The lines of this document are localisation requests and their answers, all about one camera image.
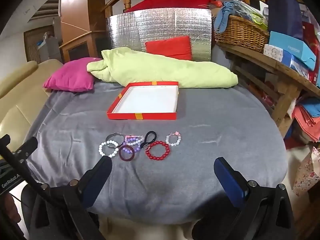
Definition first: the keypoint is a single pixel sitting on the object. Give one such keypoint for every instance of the grey blanket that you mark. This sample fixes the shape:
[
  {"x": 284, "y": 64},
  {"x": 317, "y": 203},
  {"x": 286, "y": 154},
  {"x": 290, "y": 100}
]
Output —
[{"x": 180, "y": 180}]

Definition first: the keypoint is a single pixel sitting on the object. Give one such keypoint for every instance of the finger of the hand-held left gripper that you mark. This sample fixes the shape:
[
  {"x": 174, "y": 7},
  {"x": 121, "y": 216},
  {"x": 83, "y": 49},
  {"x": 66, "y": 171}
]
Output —
[
  {"x": 5, "y": 140},
  {"x": 27, "y": 145}
]

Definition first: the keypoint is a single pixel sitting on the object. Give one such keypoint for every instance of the magenta pillow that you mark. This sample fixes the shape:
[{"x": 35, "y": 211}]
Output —
[{"x": 71, "y": 76}]

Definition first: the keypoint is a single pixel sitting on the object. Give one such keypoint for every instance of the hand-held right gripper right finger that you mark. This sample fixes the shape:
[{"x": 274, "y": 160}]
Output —
[{"x": 228, "y": 183}]

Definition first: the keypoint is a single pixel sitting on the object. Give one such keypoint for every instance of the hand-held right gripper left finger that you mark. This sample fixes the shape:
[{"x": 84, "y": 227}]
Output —
[{"x": 98, "y": 179}]

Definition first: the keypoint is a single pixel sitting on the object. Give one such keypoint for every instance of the blue cloth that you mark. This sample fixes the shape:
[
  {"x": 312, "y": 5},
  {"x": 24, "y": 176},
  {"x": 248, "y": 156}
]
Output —
[{"x": 222, "y": 17}]

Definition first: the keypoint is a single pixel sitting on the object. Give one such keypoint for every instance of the wicker basket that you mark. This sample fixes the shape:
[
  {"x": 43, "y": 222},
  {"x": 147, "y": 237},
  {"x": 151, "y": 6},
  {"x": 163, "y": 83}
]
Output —
[{"x": 240, "y": 33}]

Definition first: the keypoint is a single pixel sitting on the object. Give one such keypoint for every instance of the silver metal bangle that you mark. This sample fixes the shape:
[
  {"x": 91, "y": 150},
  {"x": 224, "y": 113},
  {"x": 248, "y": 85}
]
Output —
[{"x": 110, "y": 135}]

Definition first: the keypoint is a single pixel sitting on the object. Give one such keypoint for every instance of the pile of pink bags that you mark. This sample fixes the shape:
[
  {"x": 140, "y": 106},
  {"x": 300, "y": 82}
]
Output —
[{"x": 307, "y": 120}]

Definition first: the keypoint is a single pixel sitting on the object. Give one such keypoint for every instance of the person's left hand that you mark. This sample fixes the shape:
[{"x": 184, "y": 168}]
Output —
[{"x": 10, "y": 206}]

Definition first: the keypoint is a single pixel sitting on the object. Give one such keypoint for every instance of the wooden bench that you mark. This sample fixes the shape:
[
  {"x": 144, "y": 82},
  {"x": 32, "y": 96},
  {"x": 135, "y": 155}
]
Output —
[{"x": 282, "y": 77}]

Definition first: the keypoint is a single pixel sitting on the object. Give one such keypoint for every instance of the floral gift bag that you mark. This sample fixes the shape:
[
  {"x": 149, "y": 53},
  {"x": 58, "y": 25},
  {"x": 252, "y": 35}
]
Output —
[{"x": 308, "y": 172}]

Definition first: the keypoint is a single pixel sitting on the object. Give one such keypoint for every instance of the maroon bangle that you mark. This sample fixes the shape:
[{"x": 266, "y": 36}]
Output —
[{"x": 120, "y": 154}]

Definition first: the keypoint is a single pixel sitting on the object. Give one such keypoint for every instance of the light green pillow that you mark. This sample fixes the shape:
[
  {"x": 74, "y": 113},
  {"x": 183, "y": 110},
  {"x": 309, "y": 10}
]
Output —
[{"x": 160, "y": 68}]

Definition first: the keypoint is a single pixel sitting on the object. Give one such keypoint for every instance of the silver insulated panel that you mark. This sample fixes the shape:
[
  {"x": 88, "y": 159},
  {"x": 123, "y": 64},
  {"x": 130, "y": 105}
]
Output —
[{"x": 160, "y": 23}]

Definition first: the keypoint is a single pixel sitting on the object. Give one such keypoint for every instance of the wooden column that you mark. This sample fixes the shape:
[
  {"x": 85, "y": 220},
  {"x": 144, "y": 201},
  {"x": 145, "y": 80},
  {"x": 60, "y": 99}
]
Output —
[{"x": 80, "y": 5}]

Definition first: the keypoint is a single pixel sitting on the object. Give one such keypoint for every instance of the wooden cabinet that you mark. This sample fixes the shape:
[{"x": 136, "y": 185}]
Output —
[{"x": 80, "y": 47}]

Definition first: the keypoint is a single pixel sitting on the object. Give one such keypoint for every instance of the red shallow box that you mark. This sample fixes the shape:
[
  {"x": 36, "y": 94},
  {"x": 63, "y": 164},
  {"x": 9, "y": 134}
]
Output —
[{"x": 147, "y": 97}]

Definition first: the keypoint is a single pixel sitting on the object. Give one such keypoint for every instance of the beige sofa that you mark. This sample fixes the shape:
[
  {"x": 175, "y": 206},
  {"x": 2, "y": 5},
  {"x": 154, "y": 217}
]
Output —
[{"x": 17, "y": 100}]

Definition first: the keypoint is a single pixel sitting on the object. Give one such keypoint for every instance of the red pillow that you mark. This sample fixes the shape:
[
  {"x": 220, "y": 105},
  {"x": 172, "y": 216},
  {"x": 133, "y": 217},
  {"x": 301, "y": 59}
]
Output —
[{"x": 168, "y": 47}]

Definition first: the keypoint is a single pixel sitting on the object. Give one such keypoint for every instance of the blue cardboard box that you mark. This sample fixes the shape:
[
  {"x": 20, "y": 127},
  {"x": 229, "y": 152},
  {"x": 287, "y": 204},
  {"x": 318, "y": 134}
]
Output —
[{"x": 292, "y": 48}]

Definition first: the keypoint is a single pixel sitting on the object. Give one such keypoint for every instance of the air conditioner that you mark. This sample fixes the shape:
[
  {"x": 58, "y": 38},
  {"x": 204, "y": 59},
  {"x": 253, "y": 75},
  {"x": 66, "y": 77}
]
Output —
[{"x": 45, "y": 8}]

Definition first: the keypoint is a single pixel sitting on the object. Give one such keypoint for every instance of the white patterned box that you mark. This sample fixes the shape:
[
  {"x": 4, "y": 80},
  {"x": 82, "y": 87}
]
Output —
[{"x": 273, "y": 52}]

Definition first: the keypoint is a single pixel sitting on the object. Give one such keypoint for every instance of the wicker cabinet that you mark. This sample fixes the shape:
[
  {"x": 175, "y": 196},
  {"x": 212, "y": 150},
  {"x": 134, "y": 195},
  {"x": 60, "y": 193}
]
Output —
[{"x": 37, "y": 46}]

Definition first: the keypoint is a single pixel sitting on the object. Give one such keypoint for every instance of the red gift box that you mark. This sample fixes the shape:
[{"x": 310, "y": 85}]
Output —
[{"x": 311, "y": 42}]

